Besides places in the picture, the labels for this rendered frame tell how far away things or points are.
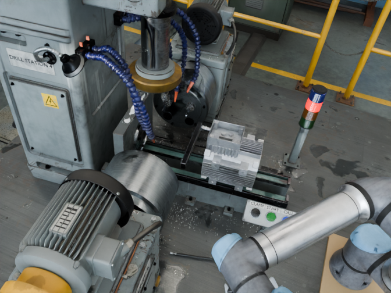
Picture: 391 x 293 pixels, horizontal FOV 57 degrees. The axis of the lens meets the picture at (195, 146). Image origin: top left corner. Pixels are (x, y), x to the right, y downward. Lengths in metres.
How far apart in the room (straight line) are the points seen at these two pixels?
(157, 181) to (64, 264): 0.47
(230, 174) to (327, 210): 0.55
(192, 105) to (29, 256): 0.96
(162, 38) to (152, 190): 0.46
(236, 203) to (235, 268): 0.74
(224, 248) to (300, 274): 0.69
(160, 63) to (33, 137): 0.56
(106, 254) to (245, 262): 0.28
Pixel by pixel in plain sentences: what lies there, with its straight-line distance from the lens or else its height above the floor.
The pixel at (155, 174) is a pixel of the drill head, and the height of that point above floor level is 1.15.
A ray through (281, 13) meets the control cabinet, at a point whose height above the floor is 0.35.
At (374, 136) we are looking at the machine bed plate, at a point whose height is 0.80.
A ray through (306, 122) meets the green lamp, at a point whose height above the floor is 1.06.
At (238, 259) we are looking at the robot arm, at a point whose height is 1.34.
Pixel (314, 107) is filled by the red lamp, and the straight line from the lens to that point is 1.54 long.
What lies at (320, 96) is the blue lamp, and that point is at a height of 1.20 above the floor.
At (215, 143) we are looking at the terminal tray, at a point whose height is 1.12.
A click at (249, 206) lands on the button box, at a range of 1.19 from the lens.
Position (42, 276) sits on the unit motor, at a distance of 0.78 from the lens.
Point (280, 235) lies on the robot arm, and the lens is 0.80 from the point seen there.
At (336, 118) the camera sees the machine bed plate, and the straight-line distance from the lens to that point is 2.14.
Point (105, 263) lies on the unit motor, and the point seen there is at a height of 1.31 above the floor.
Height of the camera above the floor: 2.00
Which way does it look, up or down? 44 degrees down
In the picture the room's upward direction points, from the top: 7 degrees clockwise
